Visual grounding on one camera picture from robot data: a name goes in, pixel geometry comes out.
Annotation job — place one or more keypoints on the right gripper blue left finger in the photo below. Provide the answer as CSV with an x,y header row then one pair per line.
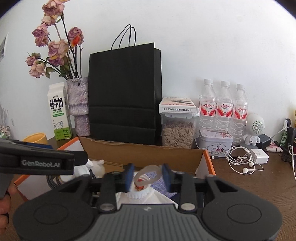
x,y
128,176

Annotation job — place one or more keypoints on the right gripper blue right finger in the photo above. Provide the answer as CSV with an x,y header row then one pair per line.
x,y
167,175

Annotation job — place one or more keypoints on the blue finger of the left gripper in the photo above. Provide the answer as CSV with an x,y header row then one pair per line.
x,y
45,146

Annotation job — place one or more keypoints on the purple fabric pouch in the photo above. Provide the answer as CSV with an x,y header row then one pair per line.
x,y
159,185

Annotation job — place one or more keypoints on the small orange object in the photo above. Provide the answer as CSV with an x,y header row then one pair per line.
x,y
139,188

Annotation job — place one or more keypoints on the white pouch with screw cap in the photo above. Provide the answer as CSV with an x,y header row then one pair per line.
x,y
146,196

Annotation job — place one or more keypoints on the white yellow plush toy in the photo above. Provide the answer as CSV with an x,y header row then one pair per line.
x,y
96,167

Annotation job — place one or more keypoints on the person's left hand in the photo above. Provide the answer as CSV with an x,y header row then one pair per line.
x,y
5,207

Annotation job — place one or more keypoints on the yellow ceramic mug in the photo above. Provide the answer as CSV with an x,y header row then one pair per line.
x,y
36,138

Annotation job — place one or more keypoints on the red cardboard box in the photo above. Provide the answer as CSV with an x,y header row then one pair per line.
x,y
117,155

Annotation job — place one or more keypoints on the clear seed container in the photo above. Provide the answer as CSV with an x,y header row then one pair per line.
x,y
178,129

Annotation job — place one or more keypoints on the white green milk carton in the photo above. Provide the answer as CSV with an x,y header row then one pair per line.
x,y
59,111

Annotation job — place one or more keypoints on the decorated metal tin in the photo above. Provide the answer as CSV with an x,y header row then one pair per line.
x,y
216,142

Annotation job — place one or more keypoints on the left water bottle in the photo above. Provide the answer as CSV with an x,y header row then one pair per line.
x,y
207,106

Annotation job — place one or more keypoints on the water bottle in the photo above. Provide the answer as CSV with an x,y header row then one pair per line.
x,y
207,106
240,111
224,107

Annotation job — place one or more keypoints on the purple textured vase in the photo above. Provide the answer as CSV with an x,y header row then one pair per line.
x,y
78,101

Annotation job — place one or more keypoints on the white box on container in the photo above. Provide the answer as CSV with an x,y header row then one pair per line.
x,y
177,105

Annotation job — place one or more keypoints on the black paper bag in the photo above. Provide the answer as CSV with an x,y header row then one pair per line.
x,y
125,90

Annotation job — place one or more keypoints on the middle water bottle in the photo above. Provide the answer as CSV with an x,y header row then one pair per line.
x,y
224,107

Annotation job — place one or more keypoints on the dried pink rose bouquet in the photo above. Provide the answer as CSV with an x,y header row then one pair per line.
x,y
64,46

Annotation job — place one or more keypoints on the white charger block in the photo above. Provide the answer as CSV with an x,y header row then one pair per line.
x,y
259,156

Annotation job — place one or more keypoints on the right water bottle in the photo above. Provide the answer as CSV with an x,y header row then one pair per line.
x,y
240,111

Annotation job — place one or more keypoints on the white round robot figure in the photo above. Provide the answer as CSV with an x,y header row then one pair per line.
x,y
254,127

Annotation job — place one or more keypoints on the black charger plug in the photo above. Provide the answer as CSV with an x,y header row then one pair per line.
x,y
265,141

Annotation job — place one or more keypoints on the wire rack with boxes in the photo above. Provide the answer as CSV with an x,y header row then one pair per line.
x,y
4,128

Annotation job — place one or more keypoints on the white wired earphones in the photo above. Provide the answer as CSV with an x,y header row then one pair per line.
x,y
246,159

